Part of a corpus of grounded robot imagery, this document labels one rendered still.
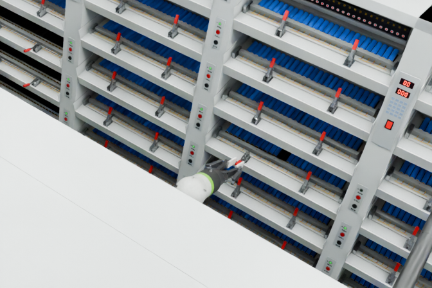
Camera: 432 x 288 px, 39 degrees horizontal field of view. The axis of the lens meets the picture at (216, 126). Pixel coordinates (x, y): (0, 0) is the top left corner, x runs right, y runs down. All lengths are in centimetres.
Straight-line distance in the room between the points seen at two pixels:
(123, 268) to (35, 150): 29
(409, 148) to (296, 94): 43
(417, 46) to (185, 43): 89
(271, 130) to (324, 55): 39
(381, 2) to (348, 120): 44
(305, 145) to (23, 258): 158
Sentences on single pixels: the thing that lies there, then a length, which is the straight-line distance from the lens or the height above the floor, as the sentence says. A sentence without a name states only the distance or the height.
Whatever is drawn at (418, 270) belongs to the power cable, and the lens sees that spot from 92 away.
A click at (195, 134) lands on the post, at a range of 250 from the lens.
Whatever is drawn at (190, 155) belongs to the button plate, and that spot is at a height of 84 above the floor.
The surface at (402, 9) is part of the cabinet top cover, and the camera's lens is 199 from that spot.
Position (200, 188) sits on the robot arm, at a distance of 205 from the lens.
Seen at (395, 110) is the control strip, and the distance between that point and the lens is 208.
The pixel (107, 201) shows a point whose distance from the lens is 95.
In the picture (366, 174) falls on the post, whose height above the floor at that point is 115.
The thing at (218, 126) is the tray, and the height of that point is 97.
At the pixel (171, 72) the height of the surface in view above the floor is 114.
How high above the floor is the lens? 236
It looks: 33 degrees down
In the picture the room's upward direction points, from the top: 13 degrees clockwise
